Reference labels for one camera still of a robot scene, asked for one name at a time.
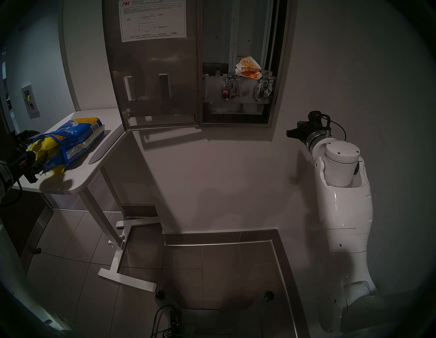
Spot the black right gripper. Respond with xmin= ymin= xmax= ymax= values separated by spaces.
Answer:
xmin=286 ymin=121 xmax=332 ymax=145

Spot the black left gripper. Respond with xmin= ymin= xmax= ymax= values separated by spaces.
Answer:
xmin=0 ymin=129 xmax=46 ymax=184

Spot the stainless steel dispenser door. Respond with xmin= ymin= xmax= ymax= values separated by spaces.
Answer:
xmin=102 ymin=0 xmax=202 ymax=132

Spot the grey robot base platform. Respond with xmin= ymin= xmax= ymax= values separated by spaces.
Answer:
xmin=156 ymin=289 xmax=298 ymax=338

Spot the dark door with kick plate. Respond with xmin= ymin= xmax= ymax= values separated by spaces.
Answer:
xmin=0 ymin=191 xmax=53 ymax=273

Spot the stainless steel dispenser cabinet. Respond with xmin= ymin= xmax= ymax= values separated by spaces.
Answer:
xmin=198 ymin=0 xmax=291 ymax=128

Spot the blue pad package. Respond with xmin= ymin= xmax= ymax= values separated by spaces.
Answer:
xmin=27 ymin=118 xmax=105 ymax=174

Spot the white overbed table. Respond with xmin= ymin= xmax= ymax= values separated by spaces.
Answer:
xmin=10 ymin=108 xmax=160 ymax=293

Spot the chrome dispensing lever mechanism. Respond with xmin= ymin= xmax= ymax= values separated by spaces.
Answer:
xmin=221 ymin=76 xmax=243 ymax=102
xmin=253 ymin=76 xmax=276 ymax=103

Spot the orange flower print pad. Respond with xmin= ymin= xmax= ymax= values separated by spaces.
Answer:
xmin=235 ymin=56 xmax=263 ymax=80

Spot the white instruction sheet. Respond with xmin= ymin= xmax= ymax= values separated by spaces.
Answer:
xmin=119 ymin=0 xmax=187 ymax=43

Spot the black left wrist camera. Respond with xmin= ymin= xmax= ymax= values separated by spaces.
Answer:
xmin=14 ymin=150 xmax=36 ymax=169

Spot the thin black right camera cable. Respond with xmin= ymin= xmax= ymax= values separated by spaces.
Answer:
xmin=320 ymin=115 xmax=346 ymax=142

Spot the thick black coiled cable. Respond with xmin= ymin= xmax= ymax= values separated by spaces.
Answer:
xmin=0 ymin=177 xmax=24 ymax=207

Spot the wall fire extinguisher cabinet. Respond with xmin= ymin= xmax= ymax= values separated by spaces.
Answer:
xmin=21 ymin=84 xmax=41 ymax=119

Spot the black base cable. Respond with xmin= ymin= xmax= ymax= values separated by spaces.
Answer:
xmin=152 ymin=304 xmax=177 ymax=338

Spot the green cable bundle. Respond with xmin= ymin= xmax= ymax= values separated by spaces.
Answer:
xmin=150 ymin=326 xmax=196 ymax=338

